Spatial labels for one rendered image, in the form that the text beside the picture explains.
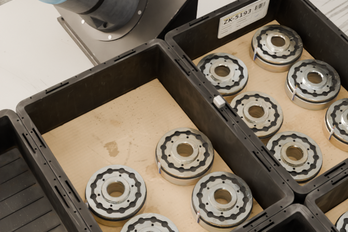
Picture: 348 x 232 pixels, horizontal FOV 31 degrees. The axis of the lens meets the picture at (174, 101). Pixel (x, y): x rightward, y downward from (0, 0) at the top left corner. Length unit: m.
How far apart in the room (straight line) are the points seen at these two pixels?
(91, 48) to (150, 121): 0.28
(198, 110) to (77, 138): 0.22
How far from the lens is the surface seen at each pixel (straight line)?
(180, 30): 1.18
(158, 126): 1.17
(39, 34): 1.50
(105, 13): 1.30
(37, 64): 1.44
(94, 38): 1.38
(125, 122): 1.17
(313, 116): 1.22
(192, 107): 1.14
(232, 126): 1.05
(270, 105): 1.17
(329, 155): 1.18
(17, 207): 1.10
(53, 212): 1.09
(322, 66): 1.26
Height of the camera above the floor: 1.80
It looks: 54 degrees down
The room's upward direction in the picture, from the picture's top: 4 degrees clockwise
